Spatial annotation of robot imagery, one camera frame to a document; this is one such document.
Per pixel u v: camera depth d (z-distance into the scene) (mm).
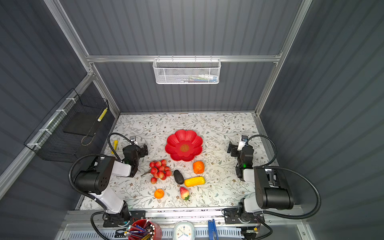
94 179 475
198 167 847
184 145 1009
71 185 455
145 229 621
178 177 843
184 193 774
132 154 746
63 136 719
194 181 825
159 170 840
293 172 439
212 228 693
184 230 684
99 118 798
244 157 695
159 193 782
